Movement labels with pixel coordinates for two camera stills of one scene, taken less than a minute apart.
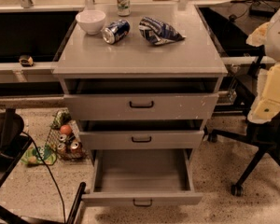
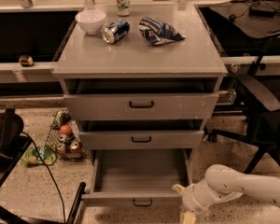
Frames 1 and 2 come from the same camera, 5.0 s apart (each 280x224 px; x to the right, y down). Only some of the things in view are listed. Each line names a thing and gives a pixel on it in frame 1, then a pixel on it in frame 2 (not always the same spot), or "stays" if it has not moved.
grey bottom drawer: x=143 y=178 stays
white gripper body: x=279 y=36 -> x=192 y=199
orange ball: x=65 y=130 stays
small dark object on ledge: x=26 y=61 stays
